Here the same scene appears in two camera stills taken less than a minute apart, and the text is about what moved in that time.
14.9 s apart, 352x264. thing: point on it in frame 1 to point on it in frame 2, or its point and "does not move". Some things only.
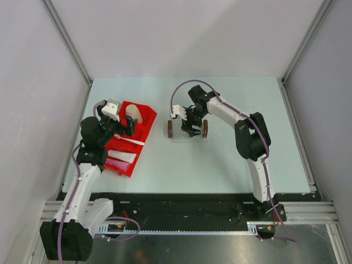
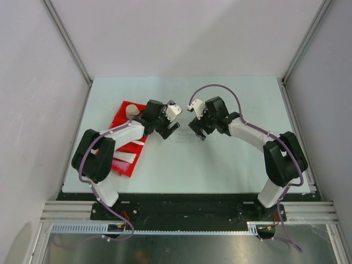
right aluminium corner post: x=317 y=19 does not move
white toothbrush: x=133 y=141 does not move
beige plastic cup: x=133 y=110 does not move
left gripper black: x=121 y=129 to x=165 y=132
